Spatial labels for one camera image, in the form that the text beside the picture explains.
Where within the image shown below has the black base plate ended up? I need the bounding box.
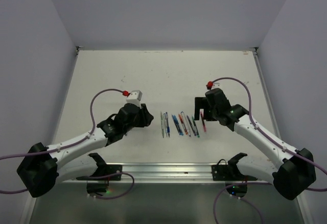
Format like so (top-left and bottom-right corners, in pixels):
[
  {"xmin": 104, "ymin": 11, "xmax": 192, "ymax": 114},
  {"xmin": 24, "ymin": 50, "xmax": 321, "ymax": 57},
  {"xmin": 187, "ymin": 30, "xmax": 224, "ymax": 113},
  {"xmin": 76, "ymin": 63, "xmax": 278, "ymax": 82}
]
[
  {"xmin": 211, "ymin": 153, "xmax": 258, "ymax": 181},
  {"xmin": 76, "ymin": 153, "xmax": 123, "ymax": 180}
]

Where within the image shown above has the blue capped pen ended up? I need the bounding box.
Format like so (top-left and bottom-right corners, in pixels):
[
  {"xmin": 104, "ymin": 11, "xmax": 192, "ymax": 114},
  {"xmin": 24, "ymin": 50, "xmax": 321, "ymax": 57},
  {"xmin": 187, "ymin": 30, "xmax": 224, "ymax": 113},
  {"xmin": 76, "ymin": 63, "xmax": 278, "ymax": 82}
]
[{"xmin": 180, "ymin": 111, "xmax": 192, "ymax": 136}]

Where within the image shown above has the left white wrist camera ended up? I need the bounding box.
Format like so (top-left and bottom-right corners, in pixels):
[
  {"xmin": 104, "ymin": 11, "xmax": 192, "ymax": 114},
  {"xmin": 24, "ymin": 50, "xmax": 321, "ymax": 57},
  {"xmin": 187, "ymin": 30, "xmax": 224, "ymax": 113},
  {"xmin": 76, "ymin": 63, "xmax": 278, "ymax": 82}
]
[{"xmin": 126, "ymin": 90, "xmax": 143, "ymax": 107}]

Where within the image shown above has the blue pen cap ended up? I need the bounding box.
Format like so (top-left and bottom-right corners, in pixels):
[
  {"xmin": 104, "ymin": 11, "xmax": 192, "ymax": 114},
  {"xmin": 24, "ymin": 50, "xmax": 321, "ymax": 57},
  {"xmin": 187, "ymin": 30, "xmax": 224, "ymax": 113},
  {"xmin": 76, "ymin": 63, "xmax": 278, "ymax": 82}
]
[{"xmin": 186, "ymin": 115, "xmax": 197, "ymax": 137}]

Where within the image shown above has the aluminium mounting rail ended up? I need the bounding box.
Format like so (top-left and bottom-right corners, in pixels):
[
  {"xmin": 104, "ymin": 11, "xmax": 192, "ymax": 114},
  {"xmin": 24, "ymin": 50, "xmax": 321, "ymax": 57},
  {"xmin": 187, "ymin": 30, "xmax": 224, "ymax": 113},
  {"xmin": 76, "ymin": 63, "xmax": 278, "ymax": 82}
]
[{"xmin": 32, "ymin": 161, "xmax": 302, "ymax": 183}]

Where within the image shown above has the red pen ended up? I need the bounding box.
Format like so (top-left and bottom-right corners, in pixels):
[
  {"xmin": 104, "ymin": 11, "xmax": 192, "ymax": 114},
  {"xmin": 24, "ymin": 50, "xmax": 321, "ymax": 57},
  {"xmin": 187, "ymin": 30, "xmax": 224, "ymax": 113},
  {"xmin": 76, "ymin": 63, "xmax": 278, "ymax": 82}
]
[{"xmin": 178, "ymin": 114, "xmax": 191, "ymax": 137}]

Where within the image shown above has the grey pen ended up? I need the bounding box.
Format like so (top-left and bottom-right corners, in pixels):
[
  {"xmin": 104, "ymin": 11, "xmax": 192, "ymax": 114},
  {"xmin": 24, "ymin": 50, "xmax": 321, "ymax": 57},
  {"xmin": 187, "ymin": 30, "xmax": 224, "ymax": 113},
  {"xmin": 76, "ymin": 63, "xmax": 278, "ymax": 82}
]
[{"xmin": 160, "ymin": 111, "xmax": 165, "ymax": 138}]

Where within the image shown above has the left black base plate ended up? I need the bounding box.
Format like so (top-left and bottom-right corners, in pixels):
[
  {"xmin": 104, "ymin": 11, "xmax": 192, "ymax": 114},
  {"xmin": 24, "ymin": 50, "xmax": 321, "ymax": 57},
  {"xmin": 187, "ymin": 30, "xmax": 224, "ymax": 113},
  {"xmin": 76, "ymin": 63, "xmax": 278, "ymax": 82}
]
[{"xmin": 76, "ymin": 153, "xmax": 123, "ymax": 180}]

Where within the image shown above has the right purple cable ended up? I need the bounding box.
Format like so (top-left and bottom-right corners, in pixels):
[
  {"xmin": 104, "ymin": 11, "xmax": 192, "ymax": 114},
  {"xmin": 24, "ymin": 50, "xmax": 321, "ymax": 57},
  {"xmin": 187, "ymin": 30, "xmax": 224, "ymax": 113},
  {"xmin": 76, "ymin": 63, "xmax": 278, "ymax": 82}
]
[{"xmin": 213, "ymin": 77, "xmax": 327, "ymax": 224}]

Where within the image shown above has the green pen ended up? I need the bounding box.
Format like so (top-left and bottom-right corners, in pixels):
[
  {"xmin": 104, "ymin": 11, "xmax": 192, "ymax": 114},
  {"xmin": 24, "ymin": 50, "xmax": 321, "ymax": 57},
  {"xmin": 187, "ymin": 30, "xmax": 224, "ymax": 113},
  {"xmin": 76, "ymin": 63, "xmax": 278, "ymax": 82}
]
[{"xmin": 192, "ymin": 116, "xmax": 200, "ymax": 138}]

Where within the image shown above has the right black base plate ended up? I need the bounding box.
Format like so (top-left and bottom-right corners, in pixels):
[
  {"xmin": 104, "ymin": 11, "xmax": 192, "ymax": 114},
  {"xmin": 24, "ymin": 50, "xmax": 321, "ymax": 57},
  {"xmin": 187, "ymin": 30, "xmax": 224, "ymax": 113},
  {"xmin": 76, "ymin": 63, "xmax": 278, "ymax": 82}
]
[{"xmin": 211, "ymin": 153, "xmax": 258, "ymax": 181}]

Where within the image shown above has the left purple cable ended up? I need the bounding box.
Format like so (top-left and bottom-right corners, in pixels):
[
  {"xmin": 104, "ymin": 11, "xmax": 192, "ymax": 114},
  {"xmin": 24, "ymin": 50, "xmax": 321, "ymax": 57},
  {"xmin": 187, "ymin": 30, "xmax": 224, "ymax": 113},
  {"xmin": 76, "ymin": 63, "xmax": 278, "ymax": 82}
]
[{"xmin": 0, "ymin": 88, "xmax": 135, "ymax": 200}]

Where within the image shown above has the clear pen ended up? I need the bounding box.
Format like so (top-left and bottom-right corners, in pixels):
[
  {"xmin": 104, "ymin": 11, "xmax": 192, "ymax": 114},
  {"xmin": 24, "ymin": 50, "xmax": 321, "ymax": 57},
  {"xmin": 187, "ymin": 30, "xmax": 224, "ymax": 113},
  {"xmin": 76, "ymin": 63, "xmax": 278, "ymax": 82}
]
[{"xmin": 163, "ymin": 113, "xmax": 168, "ymax": 137}]

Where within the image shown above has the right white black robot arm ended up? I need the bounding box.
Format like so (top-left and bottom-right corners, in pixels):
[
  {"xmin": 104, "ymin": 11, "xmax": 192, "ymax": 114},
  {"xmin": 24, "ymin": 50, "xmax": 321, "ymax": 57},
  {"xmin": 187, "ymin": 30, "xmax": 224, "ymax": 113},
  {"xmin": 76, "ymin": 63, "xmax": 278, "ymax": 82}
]
[{"xmin": 194, "ymin": 88, "xmax": 316, "ymax": 200}]

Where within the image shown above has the red pen cap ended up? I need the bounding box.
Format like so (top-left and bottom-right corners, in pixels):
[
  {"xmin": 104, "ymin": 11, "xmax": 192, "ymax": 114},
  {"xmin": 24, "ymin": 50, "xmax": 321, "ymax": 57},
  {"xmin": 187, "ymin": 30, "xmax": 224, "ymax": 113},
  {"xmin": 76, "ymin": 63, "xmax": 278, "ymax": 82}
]
[{"xmin": 200, "ymin": 111, "xmax": 207, "ymax": 133}]

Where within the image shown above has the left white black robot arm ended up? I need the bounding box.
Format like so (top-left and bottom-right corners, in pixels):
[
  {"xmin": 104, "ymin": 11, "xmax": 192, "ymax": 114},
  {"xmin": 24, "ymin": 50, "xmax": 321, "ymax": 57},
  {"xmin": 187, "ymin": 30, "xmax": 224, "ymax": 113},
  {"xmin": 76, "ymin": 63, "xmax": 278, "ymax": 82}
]
[{"xmin": 17, "ymin": 103, "xmax": 154, "ymax": 197}]

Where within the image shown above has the purple cable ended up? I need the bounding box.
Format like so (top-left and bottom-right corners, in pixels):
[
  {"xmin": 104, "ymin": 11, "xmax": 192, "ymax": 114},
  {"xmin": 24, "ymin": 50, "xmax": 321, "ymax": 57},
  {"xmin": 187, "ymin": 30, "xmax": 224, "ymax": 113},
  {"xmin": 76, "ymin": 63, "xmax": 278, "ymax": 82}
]
[
  {"xmin": 0, "ymin": 88, "xmax": 135, "ymax": 200},
  {"xmin": 213, "ymin": 77, "xmax": 327, "ymax": 224}
]

